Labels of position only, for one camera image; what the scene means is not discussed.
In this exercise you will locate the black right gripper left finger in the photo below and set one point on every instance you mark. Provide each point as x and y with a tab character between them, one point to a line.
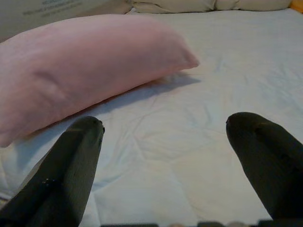
61	170

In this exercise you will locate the grey flower printed panel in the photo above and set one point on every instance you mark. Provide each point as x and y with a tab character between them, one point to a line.
47	14

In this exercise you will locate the beige bolster pillow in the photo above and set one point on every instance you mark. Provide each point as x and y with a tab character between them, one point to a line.
251	4
172	6

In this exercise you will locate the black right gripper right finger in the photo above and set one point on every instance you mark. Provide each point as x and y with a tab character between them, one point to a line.
272	165

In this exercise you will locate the white quilted mattress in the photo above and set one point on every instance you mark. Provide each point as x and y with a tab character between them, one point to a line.
189	130

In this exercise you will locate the orange cartoon print blanket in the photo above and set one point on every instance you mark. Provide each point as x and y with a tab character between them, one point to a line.
297	3

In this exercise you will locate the pink pillow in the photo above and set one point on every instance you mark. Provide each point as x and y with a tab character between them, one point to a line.
82	66

